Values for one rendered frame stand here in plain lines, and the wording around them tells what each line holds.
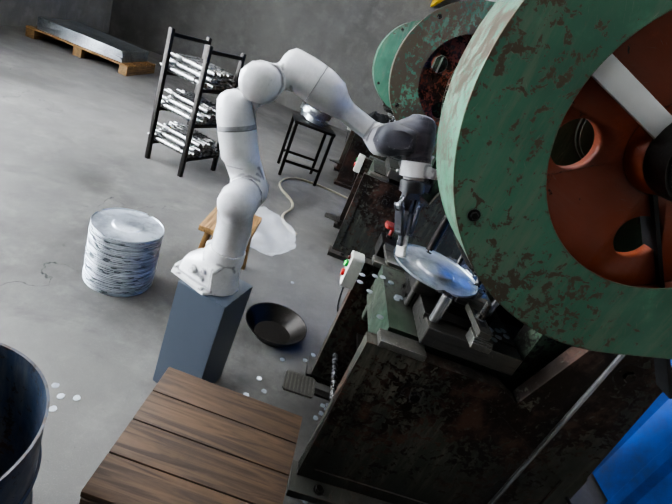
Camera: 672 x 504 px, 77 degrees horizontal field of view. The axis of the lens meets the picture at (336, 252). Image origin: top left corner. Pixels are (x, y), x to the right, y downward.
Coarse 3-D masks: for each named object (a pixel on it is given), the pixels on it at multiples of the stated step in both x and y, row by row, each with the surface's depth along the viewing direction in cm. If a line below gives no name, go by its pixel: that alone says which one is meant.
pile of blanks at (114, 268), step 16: (96, 240) 172; (112, 240) 170; (160, 240) 186; (96, 256) 175; (112, 256) 174; (128, 256) 175; (144, 256) 180; (96, 272) 178; (112, 272) 178; (128, 272) 181; (144, 272) 186; (96, 288) 181; (112, 288) 181; (128, 288) 184; (144, 288) 191
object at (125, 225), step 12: (96, 216) 179; (108, 216) 183; (120, 216) 186; (132, 216) 190; (144, 216) 194; (96, 228) 172; (108, 228) 175; (120, 228) 177; (132, 228) 181; (144, 228) 185; (156, 228) 189; (120, 240) 170; (132, 240) 174; (144, 240) 178
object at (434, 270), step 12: (408, 252) 138; (420, 252) 143; (432, 252) 147; (408, 264) 130; (420, 264) 132; (432, 264) 136; (444, 264) 141; (456, 264) 145; (420, 276) 125; (432, 276) 128; (444, 276) 131; (456, 276) 136; (468, 276) 140; (444, 288) 124; (456, 288) 128; (468, 288) 131
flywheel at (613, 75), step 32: (640, 32) 70; (608, 64) 67; (640, 64) 72; (576, 96) 74; (608, 96) 74; (640, 96) 69; (608, 128) 76; (640, 128) 75; (608, 160) 79; (640, 160) 75; (576, 192) 81; (608, 192) 81; (640, 192) 81; (576, 224) 84; (608, 224) 84; (576, 256) 87; (608, 256) 87; (640, 256) 87
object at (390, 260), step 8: (384, 248) 135; (392, 248) 137; (384, 256) 131; (392, 256) 131; (392, 264) 126; (408, 280) 139; (416, 280) 132; (408, 288) 136; (416, 288) 132; (424, 288) 132; (432, 288) 132; (408, 296) 134; (416, 296) 133; (432, 296) 133; (408, 304) 134
